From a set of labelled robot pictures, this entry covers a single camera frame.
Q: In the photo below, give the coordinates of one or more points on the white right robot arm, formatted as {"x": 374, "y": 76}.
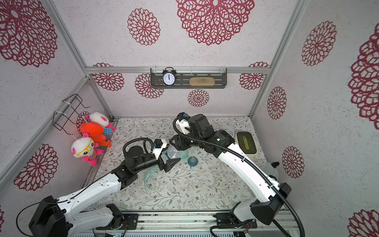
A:
{"x": 270, "y": 195}

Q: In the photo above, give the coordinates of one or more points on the orange plush toy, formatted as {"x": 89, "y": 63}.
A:
{"x": 95, "y": 131}

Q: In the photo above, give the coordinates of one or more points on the white small alarm clock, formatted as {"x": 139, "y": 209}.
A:
{"x": 230, "y": 132}

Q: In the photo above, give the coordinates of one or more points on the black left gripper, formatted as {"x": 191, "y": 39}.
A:
{"x": 168, "y": 166}

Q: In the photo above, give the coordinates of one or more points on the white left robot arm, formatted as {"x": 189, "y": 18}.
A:
{"x": 64, "y": 216}

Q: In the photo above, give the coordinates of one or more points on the cream box dark lid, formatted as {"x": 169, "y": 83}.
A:
{"x": 246, "y": 142}

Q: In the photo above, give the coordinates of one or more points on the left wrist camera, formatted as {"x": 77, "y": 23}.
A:
{"x": 158, "y": 152}

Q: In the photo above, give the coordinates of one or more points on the grey white plush toy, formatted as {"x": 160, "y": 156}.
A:
{"x": 270, "y": 169}

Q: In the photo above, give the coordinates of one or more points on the black alarm clock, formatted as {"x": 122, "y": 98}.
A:
{"x": 169, "y": 76}

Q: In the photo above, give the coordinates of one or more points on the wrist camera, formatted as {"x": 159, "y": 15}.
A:
{"x": 182, "y": 123}
{"x": 158, "y": 152}

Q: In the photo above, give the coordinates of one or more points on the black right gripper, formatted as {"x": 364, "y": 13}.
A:
{"x": 180, "y": 142}

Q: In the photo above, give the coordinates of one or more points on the white plush blue polka-dot outfit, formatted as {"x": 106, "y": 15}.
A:
{"x": 102, "y": 120}

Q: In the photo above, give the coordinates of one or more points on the grey wall shelf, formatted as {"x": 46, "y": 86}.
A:
{"x": 182, "y": 79}

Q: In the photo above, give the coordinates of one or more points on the white plush red striped outfit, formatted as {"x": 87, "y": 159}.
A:
{"x": 86, "y": 149}

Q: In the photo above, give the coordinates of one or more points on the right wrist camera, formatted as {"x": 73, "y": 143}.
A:
{"x": 182, "y": 123}

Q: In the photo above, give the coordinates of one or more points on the black wire basket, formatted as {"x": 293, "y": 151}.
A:
{"x": 70, "y": 114}

